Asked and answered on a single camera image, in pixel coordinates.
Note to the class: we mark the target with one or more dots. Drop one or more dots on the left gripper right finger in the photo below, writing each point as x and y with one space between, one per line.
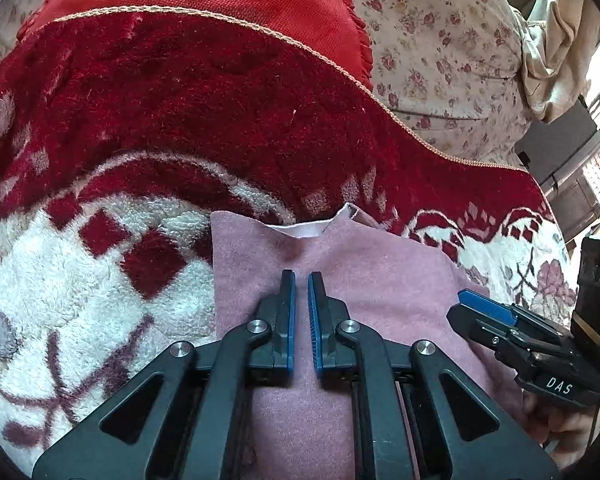
416 414

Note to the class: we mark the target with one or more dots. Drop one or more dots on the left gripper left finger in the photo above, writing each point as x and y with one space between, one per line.
184 415

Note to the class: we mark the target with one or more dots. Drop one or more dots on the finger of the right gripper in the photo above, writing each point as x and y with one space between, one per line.
493 331
488 307

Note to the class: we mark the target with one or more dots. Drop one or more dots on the mauve pink small garment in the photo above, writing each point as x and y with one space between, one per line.
396 286

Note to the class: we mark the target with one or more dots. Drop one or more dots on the person's right hand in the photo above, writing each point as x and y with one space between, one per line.
567 430

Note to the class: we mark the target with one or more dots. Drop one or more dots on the dark box by window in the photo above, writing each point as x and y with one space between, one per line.
554 152

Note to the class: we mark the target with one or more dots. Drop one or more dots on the beige curtain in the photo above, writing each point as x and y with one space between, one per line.
558 41

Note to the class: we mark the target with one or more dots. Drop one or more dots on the floral beige quilt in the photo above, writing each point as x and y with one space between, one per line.
447 68

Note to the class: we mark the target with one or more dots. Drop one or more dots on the red white plush blanket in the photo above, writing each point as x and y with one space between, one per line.
123 129

